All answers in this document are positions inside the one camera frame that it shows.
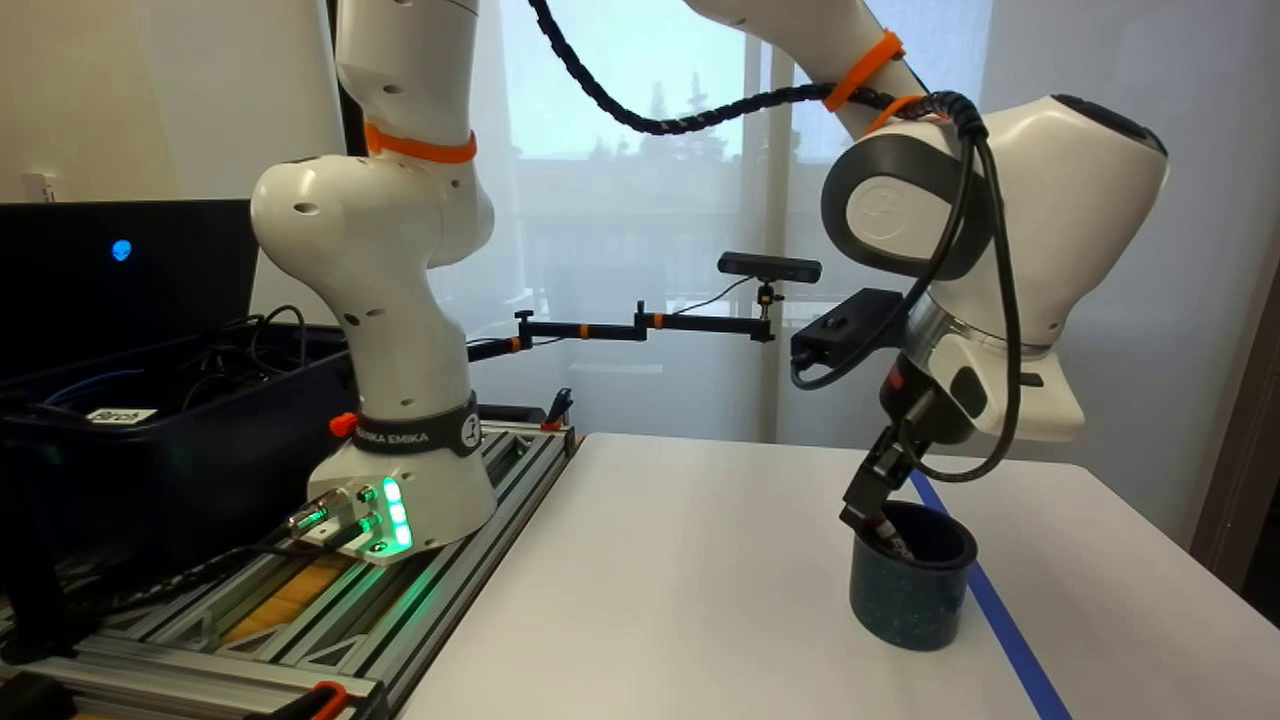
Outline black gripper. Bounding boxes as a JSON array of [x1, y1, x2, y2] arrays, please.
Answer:
[[836, 328, 1001, 536]]

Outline dark blue mug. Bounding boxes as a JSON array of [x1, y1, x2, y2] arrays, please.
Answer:
[[850, 497, 979, 655]]

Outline blue tape strip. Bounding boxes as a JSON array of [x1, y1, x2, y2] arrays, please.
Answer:
[[907, 468, 1075, 720]]

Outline black plastic storage bin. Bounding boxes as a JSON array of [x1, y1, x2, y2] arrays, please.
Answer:
[[0, 317, 359, 599]]

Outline white label sticker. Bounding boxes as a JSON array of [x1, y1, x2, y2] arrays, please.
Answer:
[[83, 403, 163, 432]]

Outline black computer monitor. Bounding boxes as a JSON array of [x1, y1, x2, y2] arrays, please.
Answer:
[[0, 195, 265, 385]]

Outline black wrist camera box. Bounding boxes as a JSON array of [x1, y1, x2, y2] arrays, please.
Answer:
[[789, 285, 912, 392]]

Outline black camera bar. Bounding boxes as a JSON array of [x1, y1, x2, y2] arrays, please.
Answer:
[[712, 249, 828, 290]]

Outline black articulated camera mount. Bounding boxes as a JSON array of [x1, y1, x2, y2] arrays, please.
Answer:
[[466, 277, 785, 369]]

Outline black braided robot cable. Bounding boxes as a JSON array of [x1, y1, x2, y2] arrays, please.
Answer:
[[525, 0, 1030, 487]]

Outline aluminium extrusion base frame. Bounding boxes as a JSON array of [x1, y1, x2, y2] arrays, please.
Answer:
[[0, 397, 584, 720]]

